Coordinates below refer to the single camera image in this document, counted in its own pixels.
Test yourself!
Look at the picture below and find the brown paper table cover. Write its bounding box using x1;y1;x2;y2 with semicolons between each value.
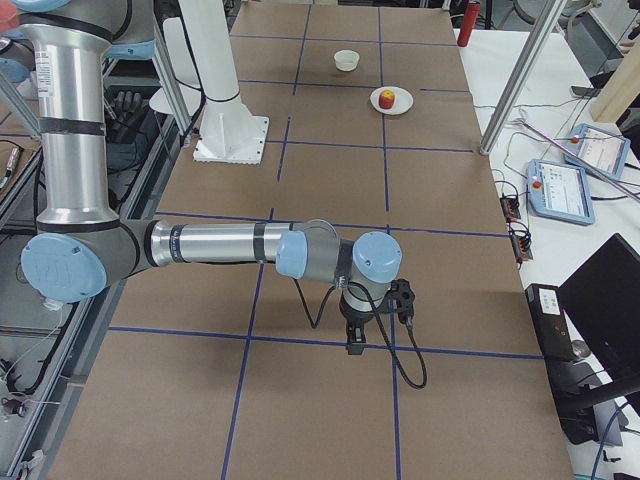
49;3;573;479

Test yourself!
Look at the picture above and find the black orange connector strip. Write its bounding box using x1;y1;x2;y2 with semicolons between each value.
499;195;533;265

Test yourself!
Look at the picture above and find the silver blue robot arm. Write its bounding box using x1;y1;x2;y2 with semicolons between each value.
1;1;412;354

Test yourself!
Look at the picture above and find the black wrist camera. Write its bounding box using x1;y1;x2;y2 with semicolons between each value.
388;279;415;325

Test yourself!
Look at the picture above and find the aluminium frame post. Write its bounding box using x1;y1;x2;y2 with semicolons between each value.
479;0;566;155

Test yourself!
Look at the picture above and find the black camera cable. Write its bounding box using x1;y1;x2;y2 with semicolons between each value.
294;279;428;390

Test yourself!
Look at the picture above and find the blue teach pendant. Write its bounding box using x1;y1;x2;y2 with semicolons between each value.
527;159;595;225
566;124;631;180

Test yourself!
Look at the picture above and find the red cylinder bottle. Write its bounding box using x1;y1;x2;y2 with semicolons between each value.
457;0;481;47

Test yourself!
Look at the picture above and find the far blue teach pendant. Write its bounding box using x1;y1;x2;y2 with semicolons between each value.
566;124;631;180

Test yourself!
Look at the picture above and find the black computer box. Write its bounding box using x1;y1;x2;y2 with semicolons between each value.
525;283;577;362

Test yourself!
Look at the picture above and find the small white bowl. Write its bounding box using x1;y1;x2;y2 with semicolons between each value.
333;49;360;72

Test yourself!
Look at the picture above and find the red yellow apple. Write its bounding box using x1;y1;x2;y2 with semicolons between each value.
378;89;396;110

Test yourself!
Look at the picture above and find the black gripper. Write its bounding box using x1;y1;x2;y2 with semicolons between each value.
339;297;374;355

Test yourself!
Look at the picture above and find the white plate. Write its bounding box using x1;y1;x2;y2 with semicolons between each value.
370;86;414;115

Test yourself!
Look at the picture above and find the black monitor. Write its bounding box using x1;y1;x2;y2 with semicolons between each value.
559;233;639;379

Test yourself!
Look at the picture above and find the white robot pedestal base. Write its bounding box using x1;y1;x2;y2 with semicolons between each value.
180;0;269;164

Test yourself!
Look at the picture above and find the near blue teach pendant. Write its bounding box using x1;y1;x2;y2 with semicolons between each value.
527;159;595;225

